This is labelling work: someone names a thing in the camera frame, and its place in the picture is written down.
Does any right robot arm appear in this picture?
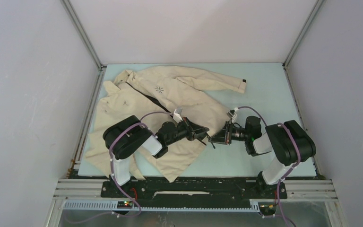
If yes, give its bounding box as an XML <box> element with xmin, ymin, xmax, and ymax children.
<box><xmin>209</xmin><ymin>116</ymin><xmax>316</xmax><ymax>198</ymax></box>

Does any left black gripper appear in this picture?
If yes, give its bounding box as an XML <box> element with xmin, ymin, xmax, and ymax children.
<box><xmin>165</xmin><ymin>116</ymin><xmax>209</xmax><ymax>146</ymax></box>

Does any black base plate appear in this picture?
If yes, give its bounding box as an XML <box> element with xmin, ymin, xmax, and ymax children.
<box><xmin>101</xmin><ymin>177</ymin><xmax>287</xmax><ymax>209</ymax></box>

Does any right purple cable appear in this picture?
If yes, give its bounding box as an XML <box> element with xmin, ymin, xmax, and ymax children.
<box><xmin>236</xmin><ymin>105</ymin><xmax>301</xmax><ymax>227</ymax></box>

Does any light blue table mat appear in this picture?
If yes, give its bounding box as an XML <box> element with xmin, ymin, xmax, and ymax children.
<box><xmin>78</xmin><ymin>63</ymin><xmax>316</xmax><ymax>177</ymax></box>

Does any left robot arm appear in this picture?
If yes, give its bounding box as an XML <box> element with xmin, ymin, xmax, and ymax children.
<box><xmin>103</xmin><ymin>115</ymin><xmax>209</xmax><ymax>197</ymax></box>

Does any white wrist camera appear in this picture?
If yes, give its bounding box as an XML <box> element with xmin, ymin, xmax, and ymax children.
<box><xmin>173</xmin><ymin>107</ymin><xmax>182</xmax><ymax>123</ymax></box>
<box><xmin>226</xmin><ymin>107</ymin><xmax>239</xmax><ymax>123</ymax></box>

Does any controller board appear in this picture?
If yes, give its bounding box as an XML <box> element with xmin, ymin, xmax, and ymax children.
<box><xmin>116</xmin><ymin>201</ymin><xmax>134</xmax><ymax>209</ymax></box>
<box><xmin>259</xmin><ymin>204</ymin><xmax>278</xmax><ymax>216</ymax></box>

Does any right controller board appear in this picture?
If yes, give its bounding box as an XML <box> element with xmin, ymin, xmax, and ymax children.
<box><xmin>259</xmin><ymin>204</ymin><xmax>278</xmax><ymax>216</ymax></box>

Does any beige zip jacket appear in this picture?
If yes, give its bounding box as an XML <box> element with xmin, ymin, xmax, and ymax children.
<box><xmin>85</xmin><ymin>66</ymin><xmax>246</xmax><ymax>175</ymax></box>

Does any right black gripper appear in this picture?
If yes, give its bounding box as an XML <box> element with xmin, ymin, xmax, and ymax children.
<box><xmin>208</xmin><ymin>121</ymin><xmax>251</xmax><ymax>144</ymax></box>

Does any left controller board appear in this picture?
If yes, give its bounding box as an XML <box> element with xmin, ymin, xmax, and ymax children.
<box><xmin>116</xmin><ymin>201</ymin><xmax>134</xmax><ymax>209</ymax></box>

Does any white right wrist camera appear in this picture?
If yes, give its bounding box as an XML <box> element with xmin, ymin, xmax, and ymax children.
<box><xmin>226</xmin><ymin>107</ymin><xmax>239</xmax><ymax>123</ymax></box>

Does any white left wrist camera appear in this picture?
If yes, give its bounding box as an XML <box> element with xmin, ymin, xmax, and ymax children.
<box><xmin>173</xmin><ymin>107</ymin><xmax>182</xmax><ymax>123</ymax></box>

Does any aluminium frame rail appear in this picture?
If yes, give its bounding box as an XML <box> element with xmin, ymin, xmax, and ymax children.
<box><xmin>45</xmin><ymin>177</ymin><xmax>344</xmax><ymax>227</ymax></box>

